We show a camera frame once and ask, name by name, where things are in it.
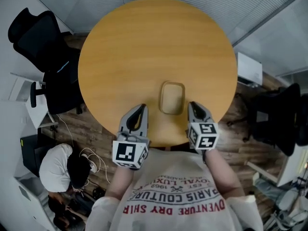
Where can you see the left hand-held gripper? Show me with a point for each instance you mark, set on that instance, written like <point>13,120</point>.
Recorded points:
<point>126,153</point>

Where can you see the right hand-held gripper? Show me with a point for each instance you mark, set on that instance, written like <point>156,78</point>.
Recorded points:
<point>204,136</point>

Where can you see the beige rectangular container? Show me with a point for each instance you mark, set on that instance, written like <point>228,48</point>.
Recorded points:
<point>172,97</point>

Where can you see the person's right forearm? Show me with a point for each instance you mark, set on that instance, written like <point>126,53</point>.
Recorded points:
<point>221,174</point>

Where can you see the person's left forearm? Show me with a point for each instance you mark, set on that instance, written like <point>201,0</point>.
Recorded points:
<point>120,182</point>

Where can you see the person's white printed shirt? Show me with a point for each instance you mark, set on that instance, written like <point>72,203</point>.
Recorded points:
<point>173,177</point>

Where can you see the round wooden table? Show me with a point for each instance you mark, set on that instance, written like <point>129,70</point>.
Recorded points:
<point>149,56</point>

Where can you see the white box unit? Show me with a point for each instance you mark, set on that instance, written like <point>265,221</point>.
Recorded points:
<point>249,68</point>

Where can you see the black mesh office chair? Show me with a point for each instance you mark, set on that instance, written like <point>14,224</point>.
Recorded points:
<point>276,114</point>
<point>43,44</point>

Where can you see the white side table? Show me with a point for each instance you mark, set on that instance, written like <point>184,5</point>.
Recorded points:
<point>36,105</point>

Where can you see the white desk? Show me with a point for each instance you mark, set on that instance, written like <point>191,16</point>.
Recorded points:
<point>292,167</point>

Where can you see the black storage box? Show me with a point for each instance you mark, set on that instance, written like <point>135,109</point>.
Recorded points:
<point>30,150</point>

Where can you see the white cabinet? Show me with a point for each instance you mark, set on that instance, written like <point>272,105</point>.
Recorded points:
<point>31,201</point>

